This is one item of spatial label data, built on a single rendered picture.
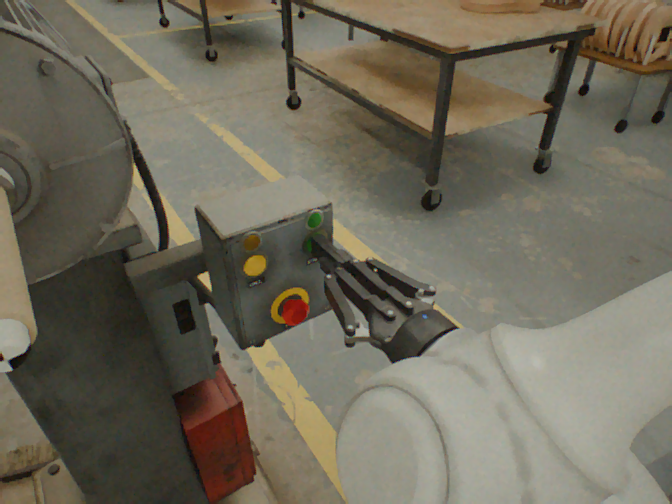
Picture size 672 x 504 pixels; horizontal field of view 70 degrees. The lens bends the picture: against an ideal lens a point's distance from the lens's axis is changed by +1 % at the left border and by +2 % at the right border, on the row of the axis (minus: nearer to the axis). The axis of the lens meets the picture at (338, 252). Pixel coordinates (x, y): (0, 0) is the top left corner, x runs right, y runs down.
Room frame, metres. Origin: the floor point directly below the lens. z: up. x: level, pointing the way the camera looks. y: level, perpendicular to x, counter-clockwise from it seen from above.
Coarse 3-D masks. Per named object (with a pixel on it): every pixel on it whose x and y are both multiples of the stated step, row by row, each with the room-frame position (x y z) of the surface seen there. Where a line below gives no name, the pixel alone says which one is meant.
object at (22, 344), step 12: (0, 324) 0.18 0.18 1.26; (12, 324) 0.18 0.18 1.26; (0, 336) 0.17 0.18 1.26; (12, 336) 0.17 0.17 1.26; (24, 336) 0.18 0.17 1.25; (0, 348) 0.17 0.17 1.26; (12, 348) 0.17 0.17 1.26; (24, 348) 0.17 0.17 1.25; (0, 360) 0.17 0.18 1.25; (12, 360) 0.17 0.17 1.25; (24, 360) 0.17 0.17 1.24
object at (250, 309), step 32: (256, 192) 0.57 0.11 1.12; (288, 192) 0.57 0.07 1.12; (320, 192) 0.57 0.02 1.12; (224, 224) 0.49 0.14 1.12; (256, 224) 0.49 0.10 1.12; (288, 224) 0.50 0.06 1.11; (224, 256) 0.46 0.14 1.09; (288, 256) 0.50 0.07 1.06; (224, 288) 0.48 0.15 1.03; (256, 288) 0.47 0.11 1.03; (288, 288) 0.50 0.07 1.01; (320, 288) 0.53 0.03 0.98; (224, 320) 0.50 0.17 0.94; (256, 320) 0.47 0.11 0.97
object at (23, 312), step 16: (0, 192) 0.33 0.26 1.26; (0, 208) 0.30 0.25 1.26; (0, 224) 0.28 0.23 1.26; (0, 240) 0.26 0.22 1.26; (16, 240) 0.27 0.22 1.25; (0, 256) 0.24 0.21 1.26; (16, 256) 0.25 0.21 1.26; (0, 272) 0.22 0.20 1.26; (16, 272) 0.23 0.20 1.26; (0, 288) 0.21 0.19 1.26; (16, 288) 0.21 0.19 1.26; (0, 304) 0.19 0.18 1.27; (16, 304) 0.20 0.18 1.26; (32, 320) 0.19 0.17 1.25; (32, 336) 0.19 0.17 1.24
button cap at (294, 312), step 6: (294, 300) 0.49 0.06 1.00; (300, 300) 0.49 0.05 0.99; (288, 306) 0.48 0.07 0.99; (294, 306) 0.48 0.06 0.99; (300, 306) 0.48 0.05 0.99; (306, 306) 0.49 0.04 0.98; (282, 312) 0.48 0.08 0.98; (288, 312) 0.47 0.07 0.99; (294, 312) 0.47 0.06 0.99; (300, 312) 0.48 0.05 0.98; (306, 312) 0.48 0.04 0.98; (282, 318) 0.48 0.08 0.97; (288, 318) 0.47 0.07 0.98; (294, 318) 0.47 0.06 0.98; (300, 318) 0.48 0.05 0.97; (288, 324) 0.47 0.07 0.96; (294, 324) 0.47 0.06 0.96
